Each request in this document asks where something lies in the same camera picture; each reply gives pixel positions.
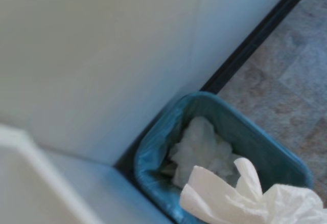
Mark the black baseboard strip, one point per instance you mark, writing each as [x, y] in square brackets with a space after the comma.
[255, 37]

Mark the white tissue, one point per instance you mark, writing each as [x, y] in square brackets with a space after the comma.
[245, 203]

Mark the trash bin with blue liner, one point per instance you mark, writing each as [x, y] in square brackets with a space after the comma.
[255, 132]

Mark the white tissues pile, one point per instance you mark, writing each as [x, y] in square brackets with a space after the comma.
[204, 147]

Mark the white sink vanity top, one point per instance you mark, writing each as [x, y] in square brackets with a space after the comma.
[30, 183]

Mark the grey vanity cabinet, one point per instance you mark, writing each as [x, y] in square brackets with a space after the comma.
[115, 190]

